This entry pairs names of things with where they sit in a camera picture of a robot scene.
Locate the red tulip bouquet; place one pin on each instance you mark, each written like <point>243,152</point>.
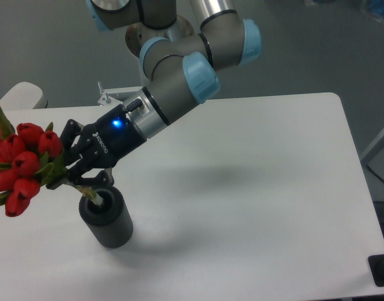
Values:
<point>32,157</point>

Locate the clear container with blue items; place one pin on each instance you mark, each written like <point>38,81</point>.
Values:
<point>373,9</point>

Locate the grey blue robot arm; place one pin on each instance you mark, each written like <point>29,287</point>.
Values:
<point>224,40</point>

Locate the dark grey ribbed vase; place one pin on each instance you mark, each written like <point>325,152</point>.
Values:
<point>110,223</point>

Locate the black device at table edge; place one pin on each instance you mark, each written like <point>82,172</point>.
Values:
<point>376,263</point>

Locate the white metal base frame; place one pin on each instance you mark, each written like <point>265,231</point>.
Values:
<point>114,96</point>

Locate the white furniture at right edge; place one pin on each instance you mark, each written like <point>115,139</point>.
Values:
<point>371,151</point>

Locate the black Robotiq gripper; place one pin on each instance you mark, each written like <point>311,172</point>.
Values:
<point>101,145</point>

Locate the white chair armrest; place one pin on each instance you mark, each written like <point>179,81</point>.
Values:
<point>24,96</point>

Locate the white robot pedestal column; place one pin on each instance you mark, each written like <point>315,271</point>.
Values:
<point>166,34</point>

